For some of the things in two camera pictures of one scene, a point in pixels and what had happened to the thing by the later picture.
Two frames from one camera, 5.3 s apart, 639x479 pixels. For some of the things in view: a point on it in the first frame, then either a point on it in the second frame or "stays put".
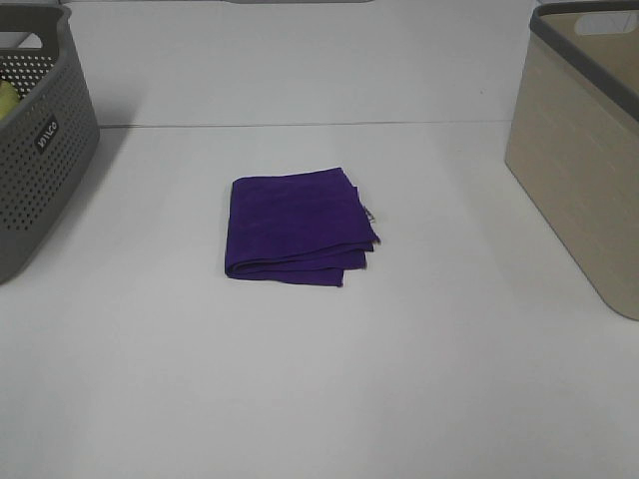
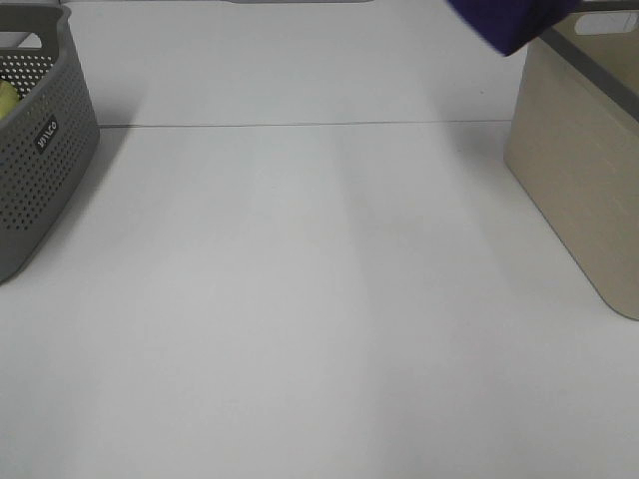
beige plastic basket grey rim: x=573 y=136 stays put
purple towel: x=302 y=228 → x=511 y=24
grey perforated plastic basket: x=50 y=141 stays put
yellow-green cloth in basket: x=10 y=99 stays put
